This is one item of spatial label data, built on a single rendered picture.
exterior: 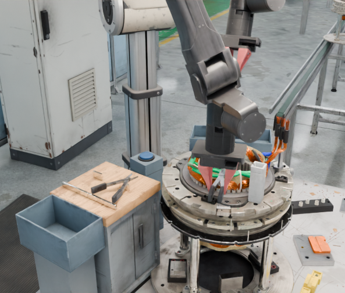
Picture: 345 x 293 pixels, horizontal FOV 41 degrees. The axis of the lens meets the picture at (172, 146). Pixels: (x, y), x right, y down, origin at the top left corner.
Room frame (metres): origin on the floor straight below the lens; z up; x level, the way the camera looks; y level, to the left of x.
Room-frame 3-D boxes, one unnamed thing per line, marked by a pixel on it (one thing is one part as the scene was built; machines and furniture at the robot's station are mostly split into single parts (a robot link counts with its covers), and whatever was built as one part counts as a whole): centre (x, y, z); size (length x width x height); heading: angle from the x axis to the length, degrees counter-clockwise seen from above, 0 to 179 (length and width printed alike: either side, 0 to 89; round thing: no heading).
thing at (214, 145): (0.81, -0.09, 1.28); 0.10 x 0.07 x 0.07; 76
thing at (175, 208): (0.88, -0.04, 1.06); 0.09 x 0.04 x 0.01; 60
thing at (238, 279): (0.87, -0.15, 0.85); 0.06 x 0.04 x 0.05; 102
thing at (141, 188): (0.98, 0.16, 1.05); 0.20 x 0.19 x 0.02; 144
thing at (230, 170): (0.81, -0.09, 1.21); 0.07 x 0.07 x 0.09; 76
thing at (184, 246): (1.07, -0.03, 0.91); 0.02 x 0.02 x 0.21
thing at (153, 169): (1.20, 0.08, 0.91); 0.07 x 0.07 x 0.25; 45
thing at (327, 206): (1.31, -0.46, 0.79); 0.15 x 0.05 x 0.02; 98
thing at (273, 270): (1.00, -0.25, 0.81); 0.08 x 0.05 x 0.01; 24
